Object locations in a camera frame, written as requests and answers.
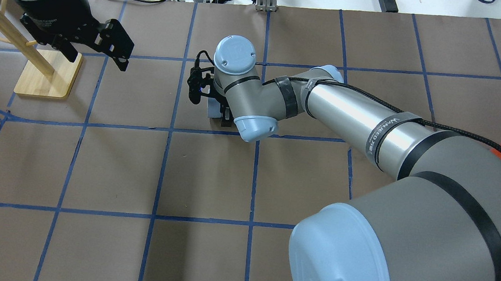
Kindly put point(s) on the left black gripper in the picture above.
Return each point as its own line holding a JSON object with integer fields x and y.
{"x": 58, "y": 7}

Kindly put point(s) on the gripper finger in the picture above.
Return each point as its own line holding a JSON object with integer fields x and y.
{"x": 226, "y": 118}

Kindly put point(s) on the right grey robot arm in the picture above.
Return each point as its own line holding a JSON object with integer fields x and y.
{"x": 439, "y": 220}

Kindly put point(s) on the wooden cup stand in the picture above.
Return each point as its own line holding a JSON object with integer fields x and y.
{"x": 48, "y": 74}

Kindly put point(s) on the small black adapter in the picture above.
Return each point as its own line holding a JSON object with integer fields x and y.
{"x": 388, "y": 6}

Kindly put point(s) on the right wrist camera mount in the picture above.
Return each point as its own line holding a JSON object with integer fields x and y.
{"x": 201, "y": 81}

